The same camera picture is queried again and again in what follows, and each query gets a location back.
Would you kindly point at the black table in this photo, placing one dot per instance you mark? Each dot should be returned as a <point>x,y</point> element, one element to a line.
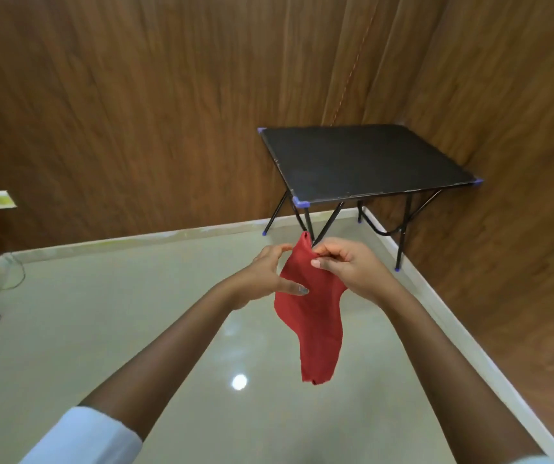
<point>364,159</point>

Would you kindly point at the person's left white sleeve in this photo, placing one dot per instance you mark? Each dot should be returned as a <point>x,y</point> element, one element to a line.
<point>83,439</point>

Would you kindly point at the person's left hand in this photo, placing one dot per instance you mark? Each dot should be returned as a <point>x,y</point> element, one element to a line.
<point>257,280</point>

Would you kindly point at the person's left forearm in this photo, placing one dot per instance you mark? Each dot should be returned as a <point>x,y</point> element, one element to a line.
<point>161,362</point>

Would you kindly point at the black table brace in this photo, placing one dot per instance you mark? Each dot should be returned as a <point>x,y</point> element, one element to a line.
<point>419,212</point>
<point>329,222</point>

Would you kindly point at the cream tiled floor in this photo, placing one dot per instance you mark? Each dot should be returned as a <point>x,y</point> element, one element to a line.
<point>112,333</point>

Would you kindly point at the red cleaning cloth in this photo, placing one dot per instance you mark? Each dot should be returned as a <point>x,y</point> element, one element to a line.
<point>315,333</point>

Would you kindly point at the person's right forearm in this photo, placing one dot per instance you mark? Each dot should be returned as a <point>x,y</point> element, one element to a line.
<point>451,372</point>

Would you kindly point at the person's right hand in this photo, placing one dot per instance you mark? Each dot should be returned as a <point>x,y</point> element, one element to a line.
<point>359,270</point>

